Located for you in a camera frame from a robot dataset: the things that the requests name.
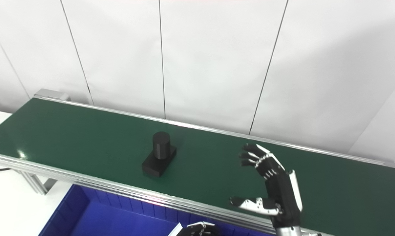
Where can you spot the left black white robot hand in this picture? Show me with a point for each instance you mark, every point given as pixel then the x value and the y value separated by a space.
pixel 194 230

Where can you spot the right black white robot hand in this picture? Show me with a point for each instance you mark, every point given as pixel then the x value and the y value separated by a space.
pixel 282 193

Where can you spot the black cylinder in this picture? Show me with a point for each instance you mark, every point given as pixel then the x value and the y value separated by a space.
pixel 159 154

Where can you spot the blue plastic bin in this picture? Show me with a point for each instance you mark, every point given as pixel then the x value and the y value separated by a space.
pixel 102 219

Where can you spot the green conveyor belt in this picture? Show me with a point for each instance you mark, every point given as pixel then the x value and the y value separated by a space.
pixel 86 137

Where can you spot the aluminium conveyor leg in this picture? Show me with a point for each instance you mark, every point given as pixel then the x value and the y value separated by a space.
pixel 36 182

